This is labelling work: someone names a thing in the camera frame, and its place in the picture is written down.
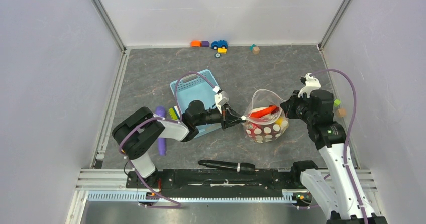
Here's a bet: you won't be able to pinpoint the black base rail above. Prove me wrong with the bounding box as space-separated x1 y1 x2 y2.
145 169 306 198

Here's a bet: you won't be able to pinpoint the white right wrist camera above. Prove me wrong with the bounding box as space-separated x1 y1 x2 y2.
298 73 321 98

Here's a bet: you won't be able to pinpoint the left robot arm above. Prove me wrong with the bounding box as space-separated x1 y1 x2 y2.
112 100 245 188

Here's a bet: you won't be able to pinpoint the tan and teal wooden blocks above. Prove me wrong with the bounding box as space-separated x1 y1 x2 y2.
250 44 260 55

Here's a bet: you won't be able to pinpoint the purple toy eggplant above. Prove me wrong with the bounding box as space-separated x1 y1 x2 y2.
155 106 167 157

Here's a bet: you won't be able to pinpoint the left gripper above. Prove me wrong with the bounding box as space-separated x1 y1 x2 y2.
194 102 246 131

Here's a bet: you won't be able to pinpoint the green white brick block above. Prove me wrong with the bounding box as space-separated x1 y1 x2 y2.
168 106 180 120

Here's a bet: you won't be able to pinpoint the clear polka dot zip bag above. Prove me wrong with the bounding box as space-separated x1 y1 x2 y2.
243 89 289 135

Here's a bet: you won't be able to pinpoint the yellow brick block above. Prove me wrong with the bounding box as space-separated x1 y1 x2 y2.
217 48 227 54

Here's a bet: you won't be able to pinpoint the blue toy car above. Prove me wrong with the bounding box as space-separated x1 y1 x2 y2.
210 40 228 50

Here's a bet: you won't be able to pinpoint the tan wooden cube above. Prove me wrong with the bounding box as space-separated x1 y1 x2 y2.
335 108 347 118

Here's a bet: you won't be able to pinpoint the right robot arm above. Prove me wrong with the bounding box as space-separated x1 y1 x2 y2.
280 89 387 223

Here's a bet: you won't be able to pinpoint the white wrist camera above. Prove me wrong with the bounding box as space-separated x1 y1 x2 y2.
212 86 229 113
298 73 321 98

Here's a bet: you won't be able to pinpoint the light blue plastic basket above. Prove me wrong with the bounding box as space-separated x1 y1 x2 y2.
169 69 221 139

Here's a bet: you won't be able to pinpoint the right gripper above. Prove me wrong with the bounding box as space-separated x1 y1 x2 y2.
280 90 316 125

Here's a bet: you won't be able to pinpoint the orange arch block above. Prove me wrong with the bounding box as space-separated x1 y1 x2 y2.
190 41 202 47

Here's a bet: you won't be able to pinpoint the green wooden cube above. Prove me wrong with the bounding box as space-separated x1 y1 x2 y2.
333 99 341 107

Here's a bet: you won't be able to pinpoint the orange toy carrot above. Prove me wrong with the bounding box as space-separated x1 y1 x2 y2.
249 105 278 119

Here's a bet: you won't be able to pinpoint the purple cube block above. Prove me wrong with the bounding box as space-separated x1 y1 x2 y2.
201 41 210 47

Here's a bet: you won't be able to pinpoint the dark red toy beet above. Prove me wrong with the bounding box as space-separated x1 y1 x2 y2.
245 123 286 143

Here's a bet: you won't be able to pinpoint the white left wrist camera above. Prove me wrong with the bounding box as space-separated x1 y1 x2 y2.
212 86 229 113

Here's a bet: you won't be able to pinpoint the black marker pen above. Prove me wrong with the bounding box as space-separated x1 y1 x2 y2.
198 160 256 174

